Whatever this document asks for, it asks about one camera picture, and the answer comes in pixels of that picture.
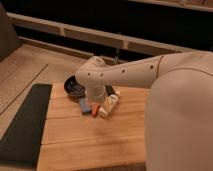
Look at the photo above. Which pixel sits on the wooden table board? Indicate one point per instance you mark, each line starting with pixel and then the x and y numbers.
pixel 73 142

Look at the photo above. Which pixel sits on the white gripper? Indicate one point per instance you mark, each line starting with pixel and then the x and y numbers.
pixel 95 93

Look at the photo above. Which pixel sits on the white shelf rail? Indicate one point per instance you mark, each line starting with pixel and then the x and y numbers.
pixel 94 36

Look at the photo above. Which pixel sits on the black floor mat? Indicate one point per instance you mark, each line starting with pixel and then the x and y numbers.
pixel 21 143

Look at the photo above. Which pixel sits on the blue rectangular block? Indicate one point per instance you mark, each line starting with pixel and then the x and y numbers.
pixel 85 109

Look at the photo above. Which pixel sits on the red pepper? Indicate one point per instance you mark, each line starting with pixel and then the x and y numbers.
pixel 95 109

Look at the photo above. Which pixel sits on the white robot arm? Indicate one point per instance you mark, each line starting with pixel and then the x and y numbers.
pixel 179 109

